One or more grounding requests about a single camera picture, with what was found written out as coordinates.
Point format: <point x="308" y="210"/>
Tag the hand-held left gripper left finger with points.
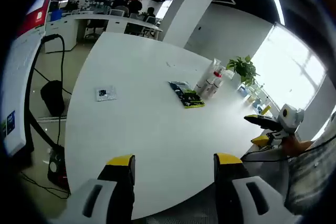
<point x="118" y="190"/>

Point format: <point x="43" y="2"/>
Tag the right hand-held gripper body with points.
<point x="290" y="119"/>

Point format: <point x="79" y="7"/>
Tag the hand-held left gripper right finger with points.
<point x="228" y="190"/>

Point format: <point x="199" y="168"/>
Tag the plain white skincare bottle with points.
<point x="199" y="85"/>

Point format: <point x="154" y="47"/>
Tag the clear plastic bag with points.
<point x="215" y="64"/>

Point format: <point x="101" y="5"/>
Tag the black green skincare sachet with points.
<point x="187" y="95"/>

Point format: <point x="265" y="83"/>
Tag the small silver skincare sachet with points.
<point x="106" y="93"/>

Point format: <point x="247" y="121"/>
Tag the person's right hand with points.
<point x="295" y="146"/>

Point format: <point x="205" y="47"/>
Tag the green potted plant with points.
<point x="242" y="68"/>

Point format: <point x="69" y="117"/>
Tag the person's patterned shirt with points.
<point x="312" y="176"/>

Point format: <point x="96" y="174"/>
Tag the black red box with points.
<point x="57" y="171"/>

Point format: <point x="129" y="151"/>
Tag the black bag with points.
<point x="52" y="98"/>

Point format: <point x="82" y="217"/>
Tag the black office chair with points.
<point x="94" y="27"/>

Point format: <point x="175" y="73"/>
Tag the long white office desk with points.
<point x="78" y="20"/>

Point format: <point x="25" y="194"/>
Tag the blue bin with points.
<point x="57" y="14"/>

